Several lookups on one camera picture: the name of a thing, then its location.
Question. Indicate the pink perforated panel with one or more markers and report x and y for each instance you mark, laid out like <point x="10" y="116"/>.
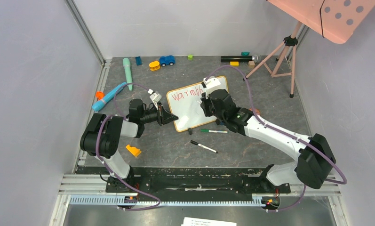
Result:
<point x="335" y="20"/>

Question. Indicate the orange small toy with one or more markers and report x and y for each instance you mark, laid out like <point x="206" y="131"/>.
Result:
<point x="99" y="95"/>

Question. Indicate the dark blue block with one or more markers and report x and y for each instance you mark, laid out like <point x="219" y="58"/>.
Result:
<point x="138" y="61"/>

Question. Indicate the yellow framed whiteboard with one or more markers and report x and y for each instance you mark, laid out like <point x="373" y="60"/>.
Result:
<point x="185" y="104"/>

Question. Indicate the blue toy car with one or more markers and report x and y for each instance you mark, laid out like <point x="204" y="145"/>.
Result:
<point x="167" y="60"/>

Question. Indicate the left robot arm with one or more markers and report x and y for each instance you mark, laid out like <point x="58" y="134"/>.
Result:
<point x="102" y="134"/>

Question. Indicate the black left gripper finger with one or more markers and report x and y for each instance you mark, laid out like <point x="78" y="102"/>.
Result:
<point x="166" y="121"/>
<point x="166" y="114"/>

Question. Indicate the orange lego brick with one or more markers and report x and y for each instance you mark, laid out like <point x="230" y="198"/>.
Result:
<point x="256" y="111"/>

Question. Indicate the blue toy crayon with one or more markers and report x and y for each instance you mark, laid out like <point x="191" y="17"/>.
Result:
<point x="99" y="104"/>

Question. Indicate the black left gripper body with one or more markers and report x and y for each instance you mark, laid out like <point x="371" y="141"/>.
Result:
<point x="151" y="115"/>

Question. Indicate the orange wedge toy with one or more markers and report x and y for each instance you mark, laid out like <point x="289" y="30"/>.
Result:
<point x="133" y="150"/>

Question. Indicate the wooden block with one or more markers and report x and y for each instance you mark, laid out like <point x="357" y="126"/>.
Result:
<point x="251" y="64"/>

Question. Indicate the white paper sheet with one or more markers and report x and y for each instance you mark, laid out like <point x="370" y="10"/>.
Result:
<point x="205" y="222"/>

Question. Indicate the black capped marker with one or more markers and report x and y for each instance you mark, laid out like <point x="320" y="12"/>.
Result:
<point x="202" y="146"/>

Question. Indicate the green capped marker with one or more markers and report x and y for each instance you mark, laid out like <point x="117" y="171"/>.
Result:
<point x="213" y="131"/>

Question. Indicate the black microphone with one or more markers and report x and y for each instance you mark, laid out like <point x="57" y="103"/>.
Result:
<point x="255" y="58"/>

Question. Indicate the yellow block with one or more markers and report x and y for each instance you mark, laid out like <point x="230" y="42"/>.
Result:
<point x="234" y="63"/>

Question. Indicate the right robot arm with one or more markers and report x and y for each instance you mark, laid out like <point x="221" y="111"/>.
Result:
<point x="312" y="156"/>

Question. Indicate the pink tripod stand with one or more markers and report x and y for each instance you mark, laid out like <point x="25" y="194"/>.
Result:
<point x="289" y="43"/>

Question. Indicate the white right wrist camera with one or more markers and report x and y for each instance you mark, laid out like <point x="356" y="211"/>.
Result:
<point x="211" y="84"/>

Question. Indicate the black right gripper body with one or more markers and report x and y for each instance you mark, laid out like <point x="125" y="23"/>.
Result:
<point x="204" y="108"/>

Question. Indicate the mint green toy crayon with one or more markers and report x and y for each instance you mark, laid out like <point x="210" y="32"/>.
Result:
<point x="128" y="74"/>

